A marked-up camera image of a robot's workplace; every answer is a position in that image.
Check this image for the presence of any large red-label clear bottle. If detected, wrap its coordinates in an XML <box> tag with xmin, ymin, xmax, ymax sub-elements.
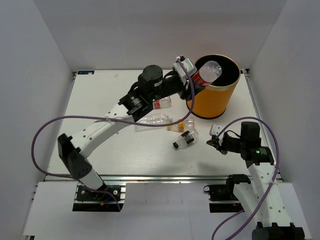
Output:
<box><xmin>191</xmin><ymin>60</ymin><xmax>222</xmax><ymax>87</ymax></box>

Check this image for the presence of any black-cap black-label bottle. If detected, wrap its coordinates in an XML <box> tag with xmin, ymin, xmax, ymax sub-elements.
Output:
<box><xmin>172</xmin><ymin>129</ymin><xmax>199</xmax><ymax>150</ymax></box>

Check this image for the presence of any large clear unlabelled bottle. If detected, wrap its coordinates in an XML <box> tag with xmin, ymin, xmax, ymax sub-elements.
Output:
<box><xmin>135</xmin><ymin>113</ymin><xmax>173</xmax><ymax>132</ymax></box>

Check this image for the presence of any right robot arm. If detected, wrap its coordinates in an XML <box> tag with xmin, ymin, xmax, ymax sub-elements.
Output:
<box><xmin>206</xmin><ymin>116</ymin><xmax>305</xmax><ymax>240</ymax></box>

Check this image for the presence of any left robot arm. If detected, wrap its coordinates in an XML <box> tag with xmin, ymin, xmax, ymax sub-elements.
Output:
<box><xmin>57</xmin><ymin>60</ymin><xmax>204</xmax><ymax>200</ymax></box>

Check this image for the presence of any orange cylindrical bin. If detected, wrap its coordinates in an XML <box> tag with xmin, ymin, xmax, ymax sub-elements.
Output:
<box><xmin>192</xmin><ymin>54</ymin><xmax>241</xmax><ymax>120</ymax></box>

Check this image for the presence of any small red-label clear bottle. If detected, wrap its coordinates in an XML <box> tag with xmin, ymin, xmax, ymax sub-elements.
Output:
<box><xmin>153</xmin><ymin>97</ymin><xmax>172</xmax><ymax>110</ymax></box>

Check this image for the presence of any yellow-cap orange-label bottle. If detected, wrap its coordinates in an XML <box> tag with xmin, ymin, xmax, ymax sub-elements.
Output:
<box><xmin>166</xmin><ymin>117</ymin><xmax>195</xmax><ymax>133</ymax></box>

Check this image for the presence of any blue table sticker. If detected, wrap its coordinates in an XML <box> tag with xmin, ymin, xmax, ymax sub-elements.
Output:
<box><xmin>77</xmin><ymin>70</ymin><xmax>95</xmax><ymax>75</ymax></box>

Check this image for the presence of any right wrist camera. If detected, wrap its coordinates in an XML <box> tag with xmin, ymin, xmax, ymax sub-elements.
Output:
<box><xmin>209</xmin><ymin>124</ymin><xmax>225</xmax><ymax>146</ymax></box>

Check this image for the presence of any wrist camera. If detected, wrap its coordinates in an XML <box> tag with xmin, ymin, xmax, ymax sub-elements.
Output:
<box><xmin>173</xmin><ymin>56</ymin><xmax>197</xmax><ymax>85</ymax></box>
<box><xmin>209</xmin><ymin>124</ymin><xmax>225</xmax><ymax>146</ymax></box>

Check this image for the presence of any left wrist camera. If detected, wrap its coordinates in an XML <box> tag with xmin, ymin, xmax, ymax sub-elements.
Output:
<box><xmin>173</xmin><ymin>56</ymin><xmax>197</xmax><ymax>85</ymax></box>

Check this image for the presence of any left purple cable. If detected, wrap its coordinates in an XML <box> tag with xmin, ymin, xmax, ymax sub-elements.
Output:
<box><xmin>31</xmin><ymin>57</ymin><xmax>196</xmax><ymax>210</ymax></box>

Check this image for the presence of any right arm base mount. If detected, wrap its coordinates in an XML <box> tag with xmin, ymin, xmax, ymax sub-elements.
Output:
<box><xmin>203</xmin><ymin>184</ymin><xmax>243</xmax><ymax>213</ymax></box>

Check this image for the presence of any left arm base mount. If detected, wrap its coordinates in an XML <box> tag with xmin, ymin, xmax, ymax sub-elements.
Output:
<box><xmin>72</xmin><ymin>184</ymin><xmax>126</xmax><ymax>213</ymax></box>

